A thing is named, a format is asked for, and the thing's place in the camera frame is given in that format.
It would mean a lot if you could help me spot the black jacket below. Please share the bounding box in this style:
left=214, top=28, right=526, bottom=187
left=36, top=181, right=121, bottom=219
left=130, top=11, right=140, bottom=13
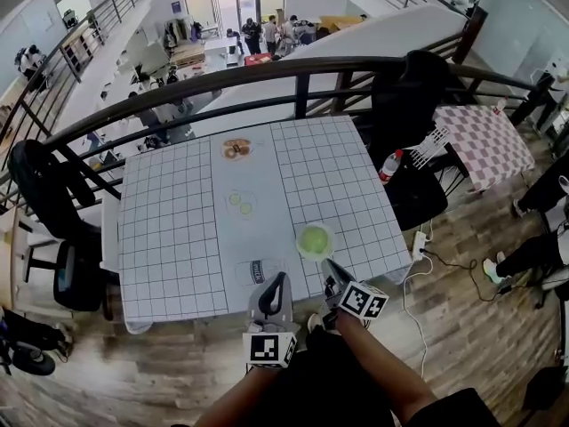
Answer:
left=7, top=139, right=97, bottom=239

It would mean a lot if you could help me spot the white bowl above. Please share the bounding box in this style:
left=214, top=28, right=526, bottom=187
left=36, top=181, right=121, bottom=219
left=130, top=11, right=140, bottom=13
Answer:
left=294, top=221, right=337, bottom=262

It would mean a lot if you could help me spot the white cable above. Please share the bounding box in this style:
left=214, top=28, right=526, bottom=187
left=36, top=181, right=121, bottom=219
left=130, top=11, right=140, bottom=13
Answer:
left=402, top=218, right=435, bottom=380

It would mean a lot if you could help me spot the white power strip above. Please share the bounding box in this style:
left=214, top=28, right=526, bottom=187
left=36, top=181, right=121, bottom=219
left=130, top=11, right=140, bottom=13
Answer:
left=412, top=230, right=430, bottom=262

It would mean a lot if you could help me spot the pink checkered table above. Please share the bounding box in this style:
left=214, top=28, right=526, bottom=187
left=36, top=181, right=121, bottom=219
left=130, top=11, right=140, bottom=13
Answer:
left=433, top=103, right=537, bottom=195

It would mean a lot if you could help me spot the person's left forearm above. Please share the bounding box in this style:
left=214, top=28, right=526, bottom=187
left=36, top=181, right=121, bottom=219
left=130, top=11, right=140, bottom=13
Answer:
left=195, top=365, right=285, bottom=427

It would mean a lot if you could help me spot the black mesh office chair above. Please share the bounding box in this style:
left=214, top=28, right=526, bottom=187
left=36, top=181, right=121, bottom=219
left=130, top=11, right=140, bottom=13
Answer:
left=368, top=50, right=472, bottom=233

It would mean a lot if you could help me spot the light wooden desk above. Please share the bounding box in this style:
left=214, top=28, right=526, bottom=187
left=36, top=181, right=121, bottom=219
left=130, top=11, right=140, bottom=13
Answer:
left=0, top=206, right=28, bottom=310

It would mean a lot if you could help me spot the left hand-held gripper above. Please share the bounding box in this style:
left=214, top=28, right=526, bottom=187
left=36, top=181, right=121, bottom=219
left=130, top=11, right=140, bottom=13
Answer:
left=242, top=272, right=298, bottom=371

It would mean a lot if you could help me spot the person's right forearm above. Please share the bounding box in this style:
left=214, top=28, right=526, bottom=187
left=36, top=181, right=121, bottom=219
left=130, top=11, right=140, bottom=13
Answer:
left=333, top=311, right=439, bottom=424

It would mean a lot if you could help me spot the clear red-label water bottle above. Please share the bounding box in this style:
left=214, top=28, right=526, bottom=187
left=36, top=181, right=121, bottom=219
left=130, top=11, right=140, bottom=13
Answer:
left=377, top=149, right=405, bottom=186

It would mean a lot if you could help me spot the table with grid tablecloth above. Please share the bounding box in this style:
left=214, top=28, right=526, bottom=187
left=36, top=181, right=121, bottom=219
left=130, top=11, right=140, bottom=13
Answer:
left=117, top=114, right=413, bottom=335

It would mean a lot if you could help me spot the black cable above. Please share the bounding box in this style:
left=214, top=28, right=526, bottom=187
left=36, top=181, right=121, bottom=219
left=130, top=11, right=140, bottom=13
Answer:
left=420, top=246, right=512, bottom=304

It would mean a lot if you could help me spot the black curved metal railing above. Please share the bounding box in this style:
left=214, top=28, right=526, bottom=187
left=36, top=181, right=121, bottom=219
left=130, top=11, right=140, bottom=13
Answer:
left=0, top=55, right=557, bottom=222

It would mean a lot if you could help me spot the person's black clothing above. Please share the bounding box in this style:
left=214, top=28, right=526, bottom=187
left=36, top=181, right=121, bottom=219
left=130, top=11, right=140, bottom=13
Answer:
left=171, top=326, right=503, bottom=427

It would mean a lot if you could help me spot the glass entrance door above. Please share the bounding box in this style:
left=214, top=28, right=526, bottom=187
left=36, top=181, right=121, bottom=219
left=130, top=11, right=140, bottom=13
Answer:
left=180, top=0, right=285, bottom=28

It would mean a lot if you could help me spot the white wire rack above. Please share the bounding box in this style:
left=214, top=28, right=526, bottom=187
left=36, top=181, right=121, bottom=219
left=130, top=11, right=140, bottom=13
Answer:
left=408, top=126, right=451, bottom=169

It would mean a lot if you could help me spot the black balcony railing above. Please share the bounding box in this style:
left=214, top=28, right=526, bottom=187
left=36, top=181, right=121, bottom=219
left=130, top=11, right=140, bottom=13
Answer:
left=0, top=0, right=148, bottom=181

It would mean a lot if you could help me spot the black wheeled scooter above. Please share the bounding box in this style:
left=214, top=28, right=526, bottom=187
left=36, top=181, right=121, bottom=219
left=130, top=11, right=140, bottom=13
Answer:
left=0, top=307, right=75, bottom=377

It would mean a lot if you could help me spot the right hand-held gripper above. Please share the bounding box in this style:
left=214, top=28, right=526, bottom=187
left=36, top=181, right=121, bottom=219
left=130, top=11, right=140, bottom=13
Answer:
left=320, top=258, right=390, bottom=331

